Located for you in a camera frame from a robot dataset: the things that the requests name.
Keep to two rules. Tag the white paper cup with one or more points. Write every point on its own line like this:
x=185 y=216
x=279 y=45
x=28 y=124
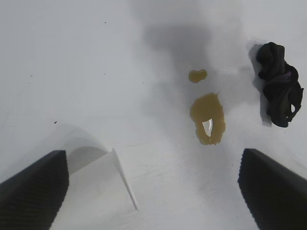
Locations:
x=96 y=187

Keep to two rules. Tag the large brown liquid puddle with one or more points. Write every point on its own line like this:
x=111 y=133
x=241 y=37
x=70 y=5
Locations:
x=207 y=107

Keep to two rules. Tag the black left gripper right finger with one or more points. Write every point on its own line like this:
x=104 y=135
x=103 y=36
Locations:
x=275 y=191

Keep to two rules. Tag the small brown liquid puddle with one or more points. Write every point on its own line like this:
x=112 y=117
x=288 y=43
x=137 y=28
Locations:
x=197 y=76

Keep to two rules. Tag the black cloth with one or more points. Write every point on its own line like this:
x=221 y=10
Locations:
x=278 y=91

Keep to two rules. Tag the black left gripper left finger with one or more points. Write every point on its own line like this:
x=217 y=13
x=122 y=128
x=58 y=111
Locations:
x=31 y=191

